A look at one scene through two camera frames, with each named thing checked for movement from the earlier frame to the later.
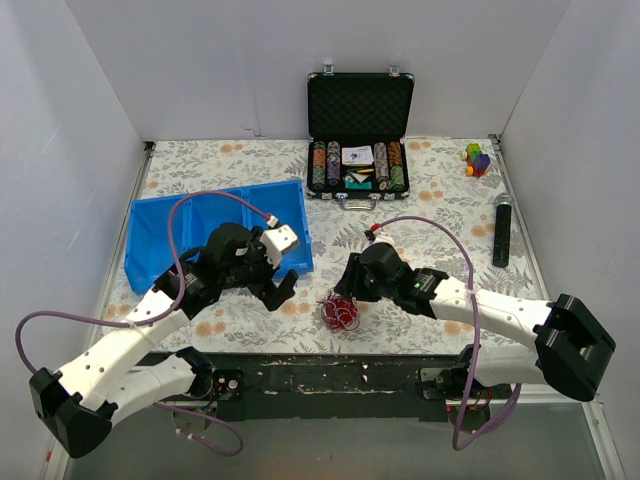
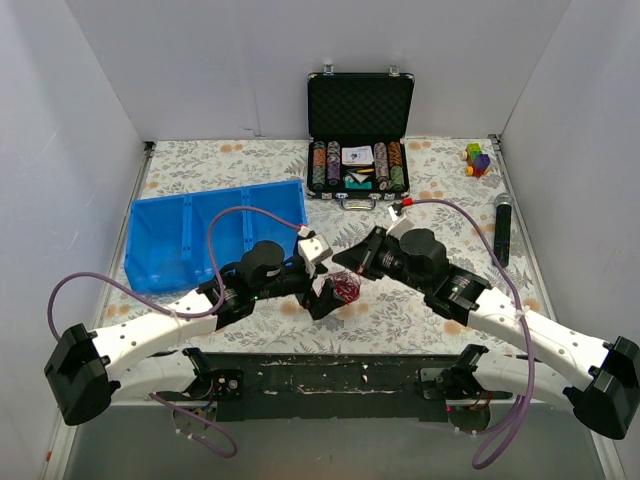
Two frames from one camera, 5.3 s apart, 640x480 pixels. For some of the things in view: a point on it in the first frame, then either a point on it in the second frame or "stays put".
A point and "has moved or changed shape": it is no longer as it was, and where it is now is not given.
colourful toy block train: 477,162 stays put
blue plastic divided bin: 147,223 stays put
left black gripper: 267,279 → 314,296
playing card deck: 357,156 stays put
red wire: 338,312 has moved or changed shape
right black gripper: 351,276 → 373,255
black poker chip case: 358,137 stays put
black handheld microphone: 502,233 stays put
